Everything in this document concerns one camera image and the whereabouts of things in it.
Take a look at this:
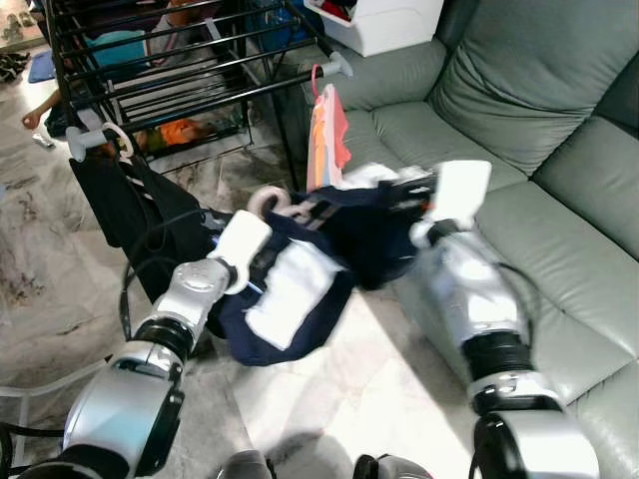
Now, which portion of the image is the navy garment with white lining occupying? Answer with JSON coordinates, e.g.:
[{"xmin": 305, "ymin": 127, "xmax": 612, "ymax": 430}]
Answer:
[{"xmin": 215, "ymin": 165, "xmax": 440, "ymax": 367}]

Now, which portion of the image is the pale pink plastic hanger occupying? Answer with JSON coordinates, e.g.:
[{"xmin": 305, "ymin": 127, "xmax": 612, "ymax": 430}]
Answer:
[
  {"xmin": 100, "ymin": 120, "xmax": 136, "ymax": 161},
  {"xmin": 247, "ymin": 185, "xmax": 301, "ymax": 221}
]

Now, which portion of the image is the pink cartoon print garment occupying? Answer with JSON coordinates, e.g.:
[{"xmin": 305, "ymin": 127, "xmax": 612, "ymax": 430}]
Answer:
[{"xmin": 305, "ymin": 82, "xmax": 352, "ymax": 191}]

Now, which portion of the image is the orange cloth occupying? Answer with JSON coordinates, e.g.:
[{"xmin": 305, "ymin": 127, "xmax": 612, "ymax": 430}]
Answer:
[{"xmin": 150, "ymin": 118, "xmax": 211, "ymax": 149}]

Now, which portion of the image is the black t-shirt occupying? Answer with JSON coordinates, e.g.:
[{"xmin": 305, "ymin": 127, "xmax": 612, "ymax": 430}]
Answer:
[{"xmin": 68, "ymin": 150, "xmax": 251, "ymax": 305}]

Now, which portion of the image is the grey green leather sofa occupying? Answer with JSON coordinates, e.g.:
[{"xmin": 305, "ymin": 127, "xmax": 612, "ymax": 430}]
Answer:
[{"xmin": 270, "ymin": 0, "xmax": 639, "ymax": 479}]

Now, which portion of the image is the black metal drying rack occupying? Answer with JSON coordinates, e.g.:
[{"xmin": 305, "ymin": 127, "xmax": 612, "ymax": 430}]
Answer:
[{"xmin": 40, "ymin": 0, "xmax": 355, "ymax": 191}]

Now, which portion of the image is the white storage box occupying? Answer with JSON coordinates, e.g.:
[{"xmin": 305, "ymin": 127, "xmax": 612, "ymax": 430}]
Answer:
[{"xmin": 305, "ymin": 0, "xmax": 445, "ymax": 58}]

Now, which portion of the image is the grey robot left leg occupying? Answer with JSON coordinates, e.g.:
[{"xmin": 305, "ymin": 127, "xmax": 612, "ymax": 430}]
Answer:
[{"xmin": 220, "ymin": 449, "xmax": 276, "ymax": 479}]

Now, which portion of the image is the grey robot leg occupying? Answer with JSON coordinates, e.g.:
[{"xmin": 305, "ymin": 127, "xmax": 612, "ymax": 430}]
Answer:
[
  {"xmin": 220, "ymin": 449, "xmax": 276, "ymax": 479},
  {"xmin": 354, "ymin": 454, "xmax": 430, "ymax": 479}
]

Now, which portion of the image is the grey robot right leg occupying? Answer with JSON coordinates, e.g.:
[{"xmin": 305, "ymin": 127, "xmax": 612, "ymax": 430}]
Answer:
[{"xmin": 354, "ymin": 454, "xmax": 430, "ymax": 479}]

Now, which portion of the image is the teal cloth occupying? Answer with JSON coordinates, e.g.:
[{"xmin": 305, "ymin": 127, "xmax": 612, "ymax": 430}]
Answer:
[{"xmin": 88, "ymin": 28, "xmax": 151, "ymax": 69}]

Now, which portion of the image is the blue floor mat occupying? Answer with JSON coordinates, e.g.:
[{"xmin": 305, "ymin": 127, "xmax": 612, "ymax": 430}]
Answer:
[{"xmin": 28, "ymin": 52, "xmax": 59, "ymax": 83}]

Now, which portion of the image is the dark sandals heap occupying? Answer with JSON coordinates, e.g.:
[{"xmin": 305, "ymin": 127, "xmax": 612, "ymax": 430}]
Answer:
[{"xmin": 0, "ymin": 50, "xmax": 31, "ymax": 83}]

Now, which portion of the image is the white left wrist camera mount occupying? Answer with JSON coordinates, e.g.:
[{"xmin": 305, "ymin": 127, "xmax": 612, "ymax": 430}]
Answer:
[{"xmin": 207, "ymin": 210, "xmax": 273, "ymax": 295}]

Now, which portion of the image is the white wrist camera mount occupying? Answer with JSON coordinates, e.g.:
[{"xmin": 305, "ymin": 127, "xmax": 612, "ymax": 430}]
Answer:
[
  {"xmin": 207, "ymin": 210, "xmax": 273, "ymax": 295},
  {"xmin": 429, "ymin": 160, "xmax": 492, "ymax": 229}
]

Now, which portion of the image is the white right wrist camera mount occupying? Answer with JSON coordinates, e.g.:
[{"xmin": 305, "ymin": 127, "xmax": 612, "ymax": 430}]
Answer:
[{"xmin": 429, "ymin": 160, "xmax": 492, "ymax": 229}]

